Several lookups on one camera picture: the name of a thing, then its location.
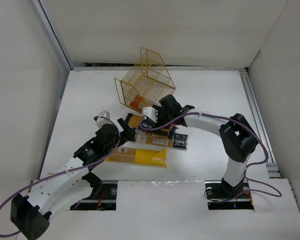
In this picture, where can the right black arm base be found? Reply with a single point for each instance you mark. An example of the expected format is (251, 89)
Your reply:
(222, 197)

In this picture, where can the yellow wire shelf rack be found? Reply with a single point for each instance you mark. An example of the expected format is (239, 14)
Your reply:
(148, 77)

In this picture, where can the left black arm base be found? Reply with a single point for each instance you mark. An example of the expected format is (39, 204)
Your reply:
(103, 196)

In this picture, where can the red spaghetti bag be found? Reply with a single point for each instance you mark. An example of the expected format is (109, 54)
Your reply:
(138, 102)

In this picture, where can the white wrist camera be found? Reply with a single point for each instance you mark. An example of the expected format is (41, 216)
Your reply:
(102, 119)
(150, 113)

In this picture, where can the clear blue-end spaghetti bag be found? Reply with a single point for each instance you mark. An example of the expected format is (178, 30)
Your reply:
(173, 140)

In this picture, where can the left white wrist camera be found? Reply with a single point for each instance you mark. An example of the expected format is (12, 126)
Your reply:
(102, 119)

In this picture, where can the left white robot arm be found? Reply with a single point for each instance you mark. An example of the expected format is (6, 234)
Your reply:
(33, 213)

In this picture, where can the yellow spaghetti bag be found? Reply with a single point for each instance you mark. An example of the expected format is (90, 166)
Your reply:
(139, 156)

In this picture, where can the dark blue label spaghetti bag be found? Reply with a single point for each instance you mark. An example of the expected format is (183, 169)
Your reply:
(133, 121)

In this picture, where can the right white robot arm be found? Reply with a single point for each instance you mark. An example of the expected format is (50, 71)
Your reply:
(236, 134)

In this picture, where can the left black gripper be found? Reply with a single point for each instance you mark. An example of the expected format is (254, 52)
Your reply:
(123, 129)

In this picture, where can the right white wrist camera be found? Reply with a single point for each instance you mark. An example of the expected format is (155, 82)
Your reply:
(150, 113)

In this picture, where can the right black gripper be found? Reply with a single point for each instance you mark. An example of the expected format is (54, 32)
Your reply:
(158, 115)

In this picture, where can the right aluminium rail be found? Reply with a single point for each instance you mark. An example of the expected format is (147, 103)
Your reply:
(271, 165)

